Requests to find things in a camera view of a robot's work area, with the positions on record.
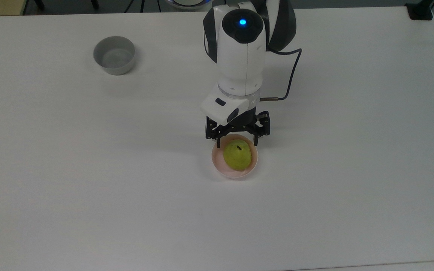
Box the green pear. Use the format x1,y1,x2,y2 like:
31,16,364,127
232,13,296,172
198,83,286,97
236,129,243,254
223,140,252,172

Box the dark gripper cable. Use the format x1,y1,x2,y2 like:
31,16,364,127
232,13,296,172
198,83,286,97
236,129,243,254
259,46,303,102

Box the black tripod legs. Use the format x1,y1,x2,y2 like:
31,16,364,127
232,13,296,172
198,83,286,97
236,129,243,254
124,0,147,12

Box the grey bowl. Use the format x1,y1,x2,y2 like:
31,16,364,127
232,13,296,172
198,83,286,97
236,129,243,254
93,36,136,76

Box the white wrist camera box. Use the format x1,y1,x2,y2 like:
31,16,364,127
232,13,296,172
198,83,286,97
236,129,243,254
200,92,250,125

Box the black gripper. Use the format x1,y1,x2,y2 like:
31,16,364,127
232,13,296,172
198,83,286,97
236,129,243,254
206,107,270,148

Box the black table corner clamp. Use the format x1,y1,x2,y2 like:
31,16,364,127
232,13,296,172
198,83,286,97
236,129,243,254
405,0,434,21

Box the pink bowl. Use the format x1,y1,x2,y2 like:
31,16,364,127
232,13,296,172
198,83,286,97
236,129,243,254
211,134,258,180

